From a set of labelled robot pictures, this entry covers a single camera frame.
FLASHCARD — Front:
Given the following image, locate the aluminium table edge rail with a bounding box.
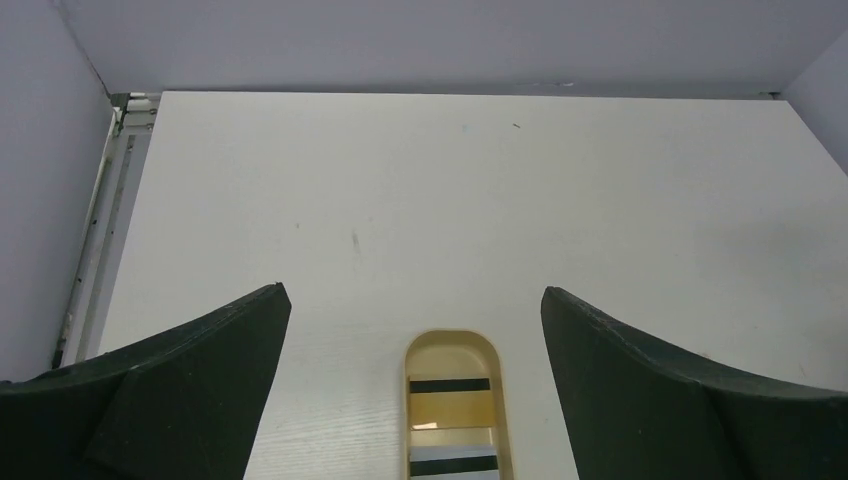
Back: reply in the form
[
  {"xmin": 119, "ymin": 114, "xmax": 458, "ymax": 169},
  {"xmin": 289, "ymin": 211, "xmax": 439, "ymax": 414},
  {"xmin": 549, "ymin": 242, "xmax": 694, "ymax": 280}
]
[{"xmin": 51, "ymin": 92, "xmax": 161, "ymax": 369}]

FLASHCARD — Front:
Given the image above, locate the gold card with black stripe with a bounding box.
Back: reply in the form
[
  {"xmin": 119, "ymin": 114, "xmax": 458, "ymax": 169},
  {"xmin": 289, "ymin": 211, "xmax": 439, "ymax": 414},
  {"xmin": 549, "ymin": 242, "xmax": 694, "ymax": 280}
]
[{"xmin": 407, "ymin": 377, "xmax": 496, "ymax": 430}]

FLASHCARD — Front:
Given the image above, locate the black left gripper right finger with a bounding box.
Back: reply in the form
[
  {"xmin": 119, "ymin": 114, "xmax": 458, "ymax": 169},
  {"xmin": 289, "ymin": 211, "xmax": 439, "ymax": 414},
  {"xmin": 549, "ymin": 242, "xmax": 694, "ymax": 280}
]
[{"xmin": 541, "ymin": 287, "xmax": 847, "ymax": 479}]

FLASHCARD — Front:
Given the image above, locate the beige oval tray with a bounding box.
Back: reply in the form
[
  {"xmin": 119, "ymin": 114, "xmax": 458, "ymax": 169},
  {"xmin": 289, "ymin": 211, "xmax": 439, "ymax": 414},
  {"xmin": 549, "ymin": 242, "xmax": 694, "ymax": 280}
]
[{"xmin": 403, "ymin": 329, "xmax": 516, "ymax": 479}]

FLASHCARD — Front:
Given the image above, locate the silver card with black stripe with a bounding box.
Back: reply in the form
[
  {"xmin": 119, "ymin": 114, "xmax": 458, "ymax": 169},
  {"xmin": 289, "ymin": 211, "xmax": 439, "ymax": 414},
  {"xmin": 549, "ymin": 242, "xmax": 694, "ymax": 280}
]
[{"xmin": 408, "ymin": 445, "xmax": 502, "ymax": 479}]

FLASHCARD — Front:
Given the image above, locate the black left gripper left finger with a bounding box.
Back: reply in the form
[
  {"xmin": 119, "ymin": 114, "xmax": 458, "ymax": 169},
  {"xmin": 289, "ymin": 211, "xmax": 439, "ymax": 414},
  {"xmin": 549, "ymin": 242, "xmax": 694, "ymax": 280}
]
[{"xmin": 1, "ymin": 283, "xmax": 292, "ymax": 479}]

